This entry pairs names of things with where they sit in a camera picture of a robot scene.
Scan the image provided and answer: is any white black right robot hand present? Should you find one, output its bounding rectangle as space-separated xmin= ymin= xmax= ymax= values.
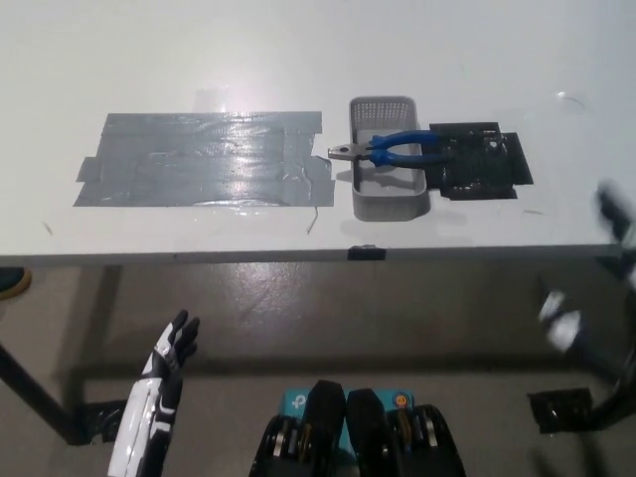
xmin=539 ymin=178 xmax=636 ymax=359

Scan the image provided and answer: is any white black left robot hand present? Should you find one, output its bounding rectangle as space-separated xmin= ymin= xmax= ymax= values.
xmin=107 ymin=309 xmax=202 ymax=477

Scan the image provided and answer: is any blue handled plier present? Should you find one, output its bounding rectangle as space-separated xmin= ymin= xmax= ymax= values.
xmin=326 ymin=130 xmax=456 ymax=169

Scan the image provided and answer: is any grey plastic basket container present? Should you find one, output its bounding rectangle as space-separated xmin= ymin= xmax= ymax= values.
xmin=349 ymin=94 xmax=431 ymax=223

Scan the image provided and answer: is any black table leg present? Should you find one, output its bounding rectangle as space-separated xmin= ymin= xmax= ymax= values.
xmin=0 ymin=342 xmax=86 ymax=444

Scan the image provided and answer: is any teal box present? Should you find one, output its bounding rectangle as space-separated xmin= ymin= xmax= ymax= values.
xmin=282 ymin=386 xmax=416 ymax=451

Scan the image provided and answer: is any yellow green round object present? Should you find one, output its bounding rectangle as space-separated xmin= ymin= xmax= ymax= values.
xmin=0 ymin=267 xmax=33 ymax=302

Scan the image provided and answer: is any small black tape piece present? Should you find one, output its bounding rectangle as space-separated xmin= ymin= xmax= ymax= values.
xmin=347 ymin=243 xmax=388 ymax=262

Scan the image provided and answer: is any grey duct tape patch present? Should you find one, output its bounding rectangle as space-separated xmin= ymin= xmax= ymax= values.
xmin=72 ymin=111 xmax=337 ymax=209

